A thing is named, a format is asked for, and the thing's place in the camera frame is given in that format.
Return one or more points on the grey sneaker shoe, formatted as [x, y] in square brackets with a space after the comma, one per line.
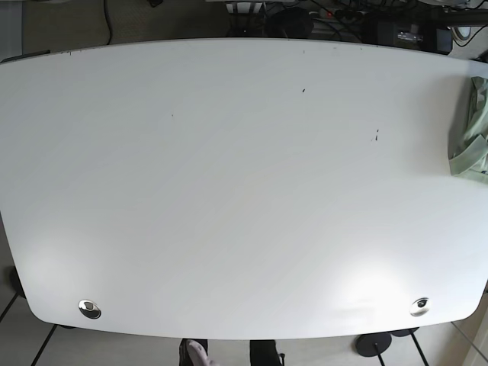
[193, 353]

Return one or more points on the black round stand base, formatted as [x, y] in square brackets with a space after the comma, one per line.
[373, 344]

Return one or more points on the black power adapter box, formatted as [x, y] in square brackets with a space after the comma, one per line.
[422, 37]

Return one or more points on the table grommet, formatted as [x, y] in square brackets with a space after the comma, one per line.
[420, 307]
[89, 309]

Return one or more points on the left table grommet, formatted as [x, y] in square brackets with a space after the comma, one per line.
[89, 309]

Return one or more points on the light green T-shirt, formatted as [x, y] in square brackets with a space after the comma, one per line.
[469, 160]

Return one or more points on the right table grommet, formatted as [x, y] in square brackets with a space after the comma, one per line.
[420, 307]

